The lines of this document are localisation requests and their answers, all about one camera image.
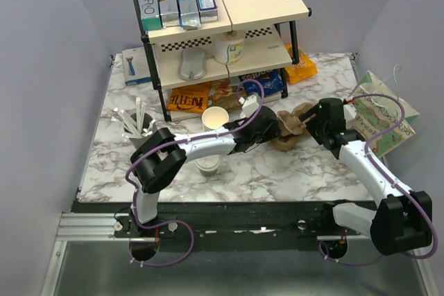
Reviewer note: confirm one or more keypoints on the single cardboard cup carrier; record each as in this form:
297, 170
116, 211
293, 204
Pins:
289, 122

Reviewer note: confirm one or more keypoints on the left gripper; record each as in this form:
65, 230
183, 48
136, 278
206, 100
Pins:
272, 132

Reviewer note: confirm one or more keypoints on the single green paper cup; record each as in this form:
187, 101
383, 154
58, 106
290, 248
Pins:
208, 166

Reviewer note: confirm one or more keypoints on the blue razor package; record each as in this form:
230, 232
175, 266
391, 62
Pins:
135, 67

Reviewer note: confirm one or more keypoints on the stack of green paper cups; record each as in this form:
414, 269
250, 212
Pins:
214, 117

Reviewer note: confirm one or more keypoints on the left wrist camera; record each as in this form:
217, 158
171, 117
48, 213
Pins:
249, 105

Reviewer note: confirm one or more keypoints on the silver blue RiO box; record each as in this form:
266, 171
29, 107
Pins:
189, 14

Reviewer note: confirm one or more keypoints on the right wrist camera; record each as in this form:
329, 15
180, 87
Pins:
350, 112

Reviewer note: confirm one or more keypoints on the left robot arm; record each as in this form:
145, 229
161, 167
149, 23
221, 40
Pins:
155, 164

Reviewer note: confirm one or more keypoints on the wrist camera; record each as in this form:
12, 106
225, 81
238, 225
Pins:
249, 105
350, 112

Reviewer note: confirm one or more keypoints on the beige three-tier shelf rack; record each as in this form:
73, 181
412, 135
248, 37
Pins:
271, 43

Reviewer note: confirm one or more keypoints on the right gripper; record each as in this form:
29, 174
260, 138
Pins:
311, 124

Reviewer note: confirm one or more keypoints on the teal RiO box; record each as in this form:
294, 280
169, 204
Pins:
150, 15

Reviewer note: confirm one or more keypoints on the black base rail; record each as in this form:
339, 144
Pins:
231, 227

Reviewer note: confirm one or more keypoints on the brown chips bag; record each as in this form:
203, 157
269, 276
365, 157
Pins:
223, 93

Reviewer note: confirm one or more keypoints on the white patterned paper cup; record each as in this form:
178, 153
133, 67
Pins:
228, 47

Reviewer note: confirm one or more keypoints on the orange yellow snack bag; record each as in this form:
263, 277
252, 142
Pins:
305, 69

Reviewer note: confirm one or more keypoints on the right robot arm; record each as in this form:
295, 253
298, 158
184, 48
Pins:
402, 221

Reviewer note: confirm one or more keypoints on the grey straw holder cup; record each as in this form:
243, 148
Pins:
138, 126

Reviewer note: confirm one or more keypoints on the blue Doritos bag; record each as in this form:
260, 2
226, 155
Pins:
270, 80

